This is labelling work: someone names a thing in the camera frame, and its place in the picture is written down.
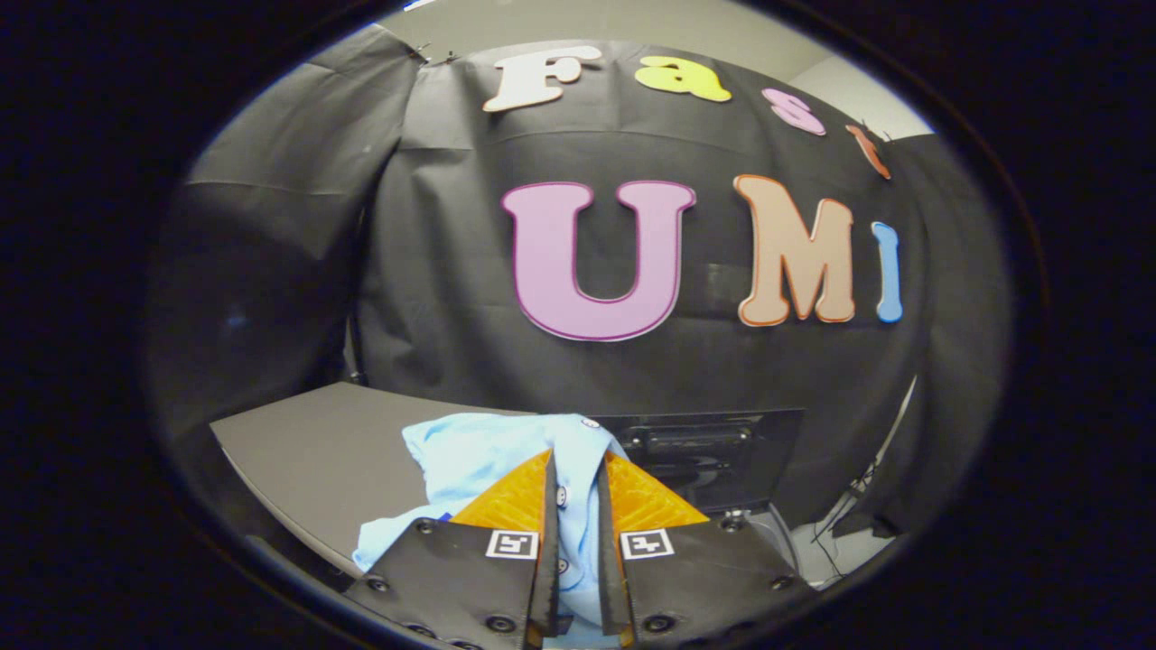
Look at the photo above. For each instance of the black backdrop cloth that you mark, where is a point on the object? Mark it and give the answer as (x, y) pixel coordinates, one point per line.
(452, 271)

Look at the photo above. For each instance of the black light stand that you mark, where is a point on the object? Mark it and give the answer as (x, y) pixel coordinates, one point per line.
(862, 478)

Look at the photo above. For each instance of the light blue shirt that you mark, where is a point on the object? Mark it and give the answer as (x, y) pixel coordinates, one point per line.
(470, 451)

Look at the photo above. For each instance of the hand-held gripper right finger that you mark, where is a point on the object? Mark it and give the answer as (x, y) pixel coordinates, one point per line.
(704, 569)

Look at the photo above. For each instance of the beige cabinet with dark sides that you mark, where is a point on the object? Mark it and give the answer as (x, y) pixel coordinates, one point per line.
(316, 451)

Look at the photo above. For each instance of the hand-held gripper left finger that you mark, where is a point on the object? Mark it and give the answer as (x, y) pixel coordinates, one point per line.
(452, 569)

